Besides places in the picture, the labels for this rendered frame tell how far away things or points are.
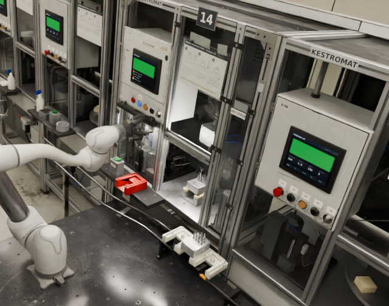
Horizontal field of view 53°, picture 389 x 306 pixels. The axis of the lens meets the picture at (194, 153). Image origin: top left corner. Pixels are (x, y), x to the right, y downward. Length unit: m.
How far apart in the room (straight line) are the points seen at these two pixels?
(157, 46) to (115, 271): 1.25
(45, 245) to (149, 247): 0.65
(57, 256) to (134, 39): 1.25
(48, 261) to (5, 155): 0.64
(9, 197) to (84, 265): 0.57
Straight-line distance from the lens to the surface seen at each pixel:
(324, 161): 1.64
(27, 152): 1.79
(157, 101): 2.27
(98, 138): 1.97
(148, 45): 2.28
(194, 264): 2.09
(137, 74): 2.34
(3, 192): 2.03
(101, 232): 2.50
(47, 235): 2.07
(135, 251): 2.39
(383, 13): 5.35
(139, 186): 2.45
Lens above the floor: 2.28
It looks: 27 degrees down
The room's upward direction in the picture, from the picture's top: 10 degrees clockwise
